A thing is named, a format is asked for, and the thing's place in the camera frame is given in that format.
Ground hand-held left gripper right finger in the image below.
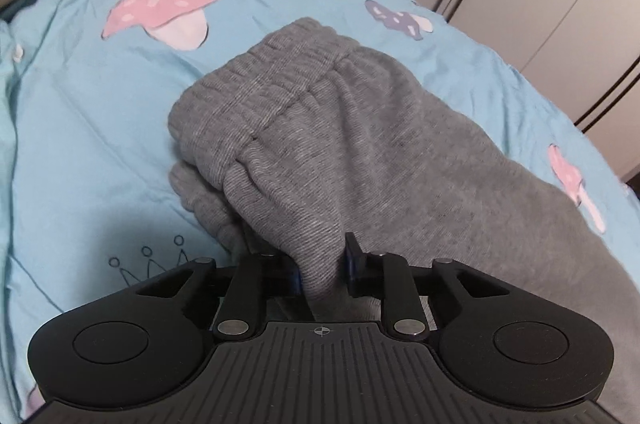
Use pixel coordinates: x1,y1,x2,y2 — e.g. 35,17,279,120
344,232,512,341

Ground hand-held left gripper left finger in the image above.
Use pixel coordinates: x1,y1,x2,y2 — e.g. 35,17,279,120
131,253,303,341

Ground grey sweat pants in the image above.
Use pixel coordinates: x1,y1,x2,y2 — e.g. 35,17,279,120
167,16,640,407

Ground blue mushroom print bed sheet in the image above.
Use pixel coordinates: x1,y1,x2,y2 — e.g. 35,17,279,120
0,0,640,424

